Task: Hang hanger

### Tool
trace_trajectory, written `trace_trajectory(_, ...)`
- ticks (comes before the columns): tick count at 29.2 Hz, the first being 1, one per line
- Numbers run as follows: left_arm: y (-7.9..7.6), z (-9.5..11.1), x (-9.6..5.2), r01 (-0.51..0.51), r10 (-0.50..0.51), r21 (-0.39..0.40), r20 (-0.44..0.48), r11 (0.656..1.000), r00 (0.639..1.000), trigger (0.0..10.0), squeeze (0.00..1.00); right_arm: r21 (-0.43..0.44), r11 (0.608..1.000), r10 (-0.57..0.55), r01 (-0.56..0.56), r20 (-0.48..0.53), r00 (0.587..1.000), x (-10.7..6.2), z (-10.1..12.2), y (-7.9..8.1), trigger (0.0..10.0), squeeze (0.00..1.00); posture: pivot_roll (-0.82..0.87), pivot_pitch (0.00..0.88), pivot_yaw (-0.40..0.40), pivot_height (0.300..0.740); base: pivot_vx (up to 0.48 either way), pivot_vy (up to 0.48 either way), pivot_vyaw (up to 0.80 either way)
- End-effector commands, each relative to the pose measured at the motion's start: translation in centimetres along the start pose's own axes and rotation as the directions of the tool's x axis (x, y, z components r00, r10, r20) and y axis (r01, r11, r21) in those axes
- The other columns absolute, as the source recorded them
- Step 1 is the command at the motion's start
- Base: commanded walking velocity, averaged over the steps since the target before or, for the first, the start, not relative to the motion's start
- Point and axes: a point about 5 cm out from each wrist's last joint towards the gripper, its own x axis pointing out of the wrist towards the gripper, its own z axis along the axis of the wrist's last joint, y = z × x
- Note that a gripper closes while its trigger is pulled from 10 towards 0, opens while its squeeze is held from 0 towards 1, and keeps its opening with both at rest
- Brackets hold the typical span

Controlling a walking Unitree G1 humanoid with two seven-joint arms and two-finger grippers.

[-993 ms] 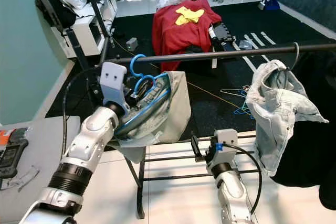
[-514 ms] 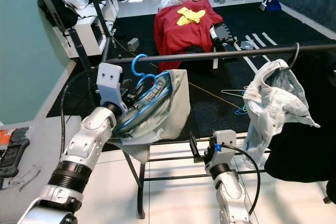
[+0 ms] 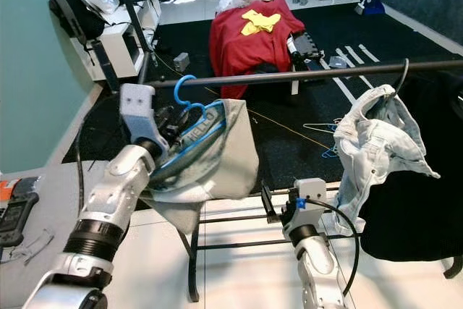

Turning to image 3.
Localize grey ottoman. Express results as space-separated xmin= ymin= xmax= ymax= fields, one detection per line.
xmin=0 ymin=161 xmax=109 ymax=309

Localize small grey box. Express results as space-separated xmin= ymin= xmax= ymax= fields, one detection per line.
xmin=329 ymin=56 xmax=349 ymax=71
xmin=172 ymin=52 xmax=190 ymax=72

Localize black metal clothes rack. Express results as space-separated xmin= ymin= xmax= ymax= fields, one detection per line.
xmin=94 ymin=0 xmax=463 ymax=302

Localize blue plastic hanger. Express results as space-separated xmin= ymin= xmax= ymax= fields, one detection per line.
xmin=152 ymin=74 xmax=226 ymax=174
xmin=322 ymin=139 xmax=342 ymax=159

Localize light denim jacket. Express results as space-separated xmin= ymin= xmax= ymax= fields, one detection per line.
xmin=329 ymin=83 xmax=441 ymax=241

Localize red cloth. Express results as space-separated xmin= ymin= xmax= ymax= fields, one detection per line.
xmin=208 ymin=0 xmax=306 ymax=100

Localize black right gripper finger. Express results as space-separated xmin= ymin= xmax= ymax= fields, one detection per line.
xmin=261 ymin=185 xmax=281 ymax=221

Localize orange black device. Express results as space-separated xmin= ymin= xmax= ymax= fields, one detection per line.
xmin=0 ymin=177 xmax=22 ymax=192

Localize grey shorts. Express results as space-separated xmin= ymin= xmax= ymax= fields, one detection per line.
xmin=141 ymin=98 xmax=261 ymax=236

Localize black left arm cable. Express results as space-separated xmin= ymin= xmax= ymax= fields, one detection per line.
xmin=76 ymin=96 xmax=124 ymax=208

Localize black hanger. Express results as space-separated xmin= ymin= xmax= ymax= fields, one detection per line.
xmin=391 ymin=58 xmax=412 ymax=100

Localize white wire hanger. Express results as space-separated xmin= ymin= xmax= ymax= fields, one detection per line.
xmin=304 ymin=119 xmax=341 ymax=137

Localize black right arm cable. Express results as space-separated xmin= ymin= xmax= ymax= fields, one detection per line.
xmin=304 ymin=199 xmax=361 ymax=297

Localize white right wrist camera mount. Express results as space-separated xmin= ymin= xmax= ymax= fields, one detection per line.
xmin=293 ymin=177 xmax=328 ymax=227

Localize white shelf unit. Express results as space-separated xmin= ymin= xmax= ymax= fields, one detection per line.
xmin=69 ymin=0 xmax=161 ymax=82

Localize yellow cloth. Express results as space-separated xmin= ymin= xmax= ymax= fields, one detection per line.
xmin=240 ymin=9 xmax=283 ymax=36

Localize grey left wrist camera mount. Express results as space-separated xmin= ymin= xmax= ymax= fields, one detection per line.
xmin=119 ymin=83 xmax=169 ymax=154

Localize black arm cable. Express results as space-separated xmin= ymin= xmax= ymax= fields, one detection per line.
xmin=304 ymin=199 xmax=361 ymax=297
xmin=76 ymin=96 xmax=124 ymax=208

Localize black backpack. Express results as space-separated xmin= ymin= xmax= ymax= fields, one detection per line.
xmin=49 ymin=0 xmax=107 ymax=53

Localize black handheld controller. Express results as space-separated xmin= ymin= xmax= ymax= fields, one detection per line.
xmin=0 ymin=187 xmax=42 ymax=248

